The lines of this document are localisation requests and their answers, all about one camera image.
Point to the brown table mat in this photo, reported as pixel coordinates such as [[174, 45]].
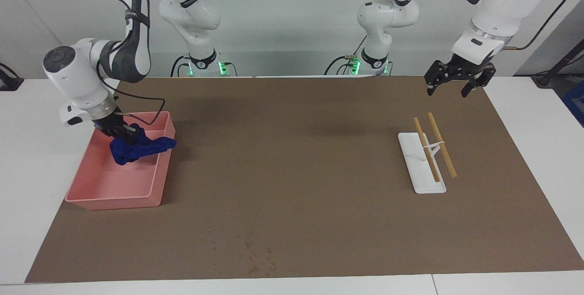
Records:
[[342, 194]]

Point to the spilled water droplets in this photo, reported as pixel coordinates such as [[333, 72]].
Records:
[[252, 269]]

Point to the blue towel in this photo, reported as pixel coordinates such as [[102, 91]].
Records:
[[137, 151]]

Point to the wooden rack rod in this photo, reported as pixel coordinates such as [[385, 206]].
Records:
[[433, 169], [449, 165]]

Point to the black tripod stand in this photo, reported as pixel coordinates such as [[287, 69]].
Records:
[[554, 69]]

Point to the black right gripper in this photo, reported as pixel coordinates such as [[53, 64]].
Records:
[[114, 126]]

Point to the black clamp mount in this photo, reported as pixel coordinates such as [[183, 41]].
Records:
[[9, 83]]

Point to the white towel rack stand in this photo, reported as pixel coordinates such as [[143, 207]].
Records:
[[429, 185]]

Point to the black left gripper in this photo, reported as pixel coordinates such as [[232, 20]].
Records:
[[461, 68]]

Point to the blue box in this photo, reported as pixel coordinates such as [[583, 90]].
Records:
[[576, 103]]

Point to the pink plastic tray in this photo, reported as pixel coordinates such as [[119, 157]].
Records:
[[114, 185]]

